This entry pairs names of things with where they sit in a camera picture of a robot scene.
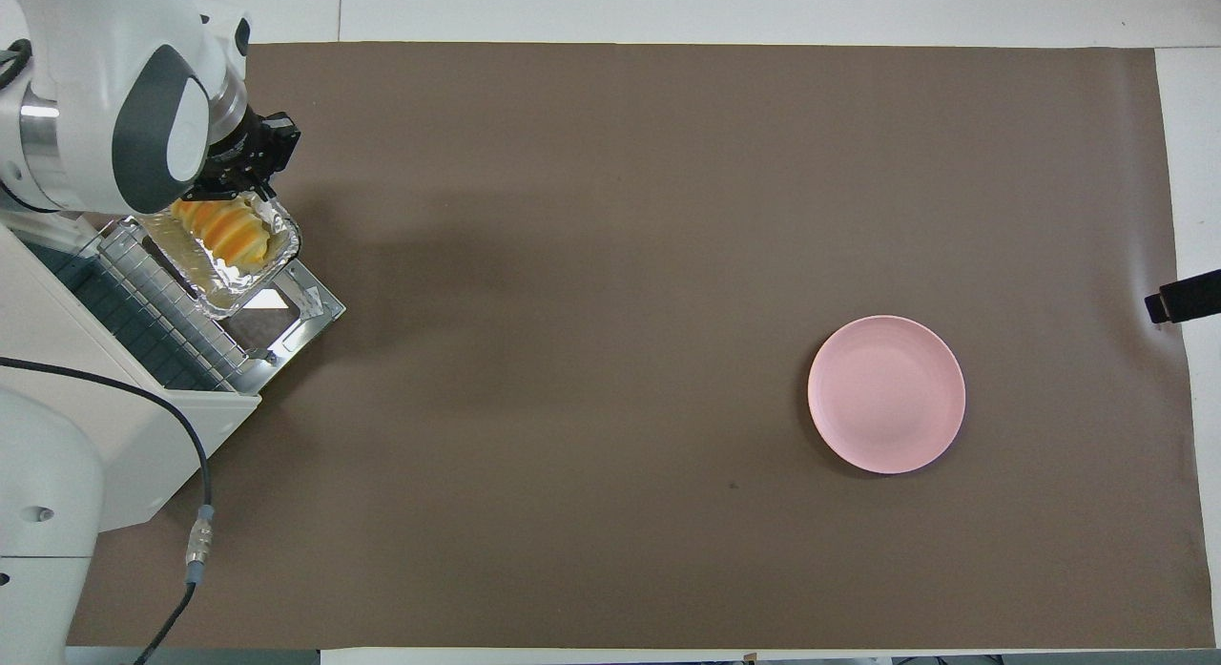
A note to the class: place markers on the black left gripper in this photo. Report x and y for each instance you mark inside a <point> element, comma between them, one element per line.
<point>243,150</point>

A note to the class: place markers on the yellow sliced bread loaf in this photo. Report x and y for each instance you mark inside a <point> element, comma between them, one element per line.
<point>234,231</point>

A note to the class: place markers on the aluminium foil tray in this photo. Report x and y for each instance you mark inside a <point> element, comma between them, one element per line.
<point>224,293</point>

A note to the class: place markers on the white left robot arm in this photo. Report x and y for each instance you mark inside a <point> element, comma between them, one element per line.
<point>95,54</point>

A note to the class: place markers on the glass oven door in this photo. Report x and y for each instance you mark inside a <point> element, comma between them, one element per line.
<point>320,307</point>

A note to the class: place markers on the cream toaster oven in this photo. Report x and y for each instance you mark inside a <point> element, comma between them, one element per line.
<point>134,436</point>

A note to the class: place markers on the pink round plate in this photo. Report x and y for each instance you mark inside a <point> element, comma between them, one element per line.
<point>887,395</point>

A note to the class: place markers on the brown table mat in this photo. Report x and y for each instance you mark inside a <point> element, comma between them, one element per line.
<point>620,360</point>

